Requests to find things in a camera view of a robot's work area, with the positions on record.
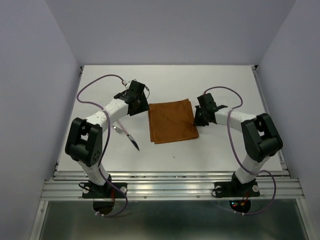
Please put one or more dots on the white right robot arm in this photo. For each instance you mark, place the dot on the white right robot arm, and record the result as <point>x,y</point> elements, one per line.
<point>260,135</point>

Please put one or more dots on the orange brown cloth napkin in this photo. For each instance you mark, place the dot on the orange brown cloth napkin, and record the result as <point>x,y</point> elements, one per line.
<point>171,122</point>

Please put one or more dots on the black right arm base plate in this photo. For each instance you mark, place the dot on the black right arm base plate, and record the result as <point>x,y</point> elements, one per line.
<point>234,189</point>

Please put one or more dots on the pink handled fork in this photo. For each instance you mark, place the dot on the pink handled fork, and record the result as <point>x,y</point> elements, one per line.
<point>118,130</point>

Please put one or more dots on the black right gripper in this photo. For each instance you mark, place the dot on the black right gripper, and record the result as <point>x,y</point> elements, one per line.
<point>197,121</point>

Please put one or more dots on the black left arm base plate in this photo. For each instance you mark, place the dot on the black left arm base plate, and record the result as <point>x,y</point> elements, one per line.
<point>93,191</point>

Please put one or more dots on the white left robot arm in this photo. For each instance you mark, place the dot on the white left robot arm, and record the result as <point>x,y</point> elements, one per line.
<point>85,138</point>

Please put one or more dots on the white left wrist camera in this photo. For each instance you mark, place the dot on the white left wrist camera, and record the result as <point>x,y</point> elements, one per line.
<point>126,84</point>

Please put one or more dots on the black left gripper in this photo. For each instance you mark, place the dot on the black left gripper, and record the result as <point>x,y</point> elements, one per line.
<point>144,106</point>

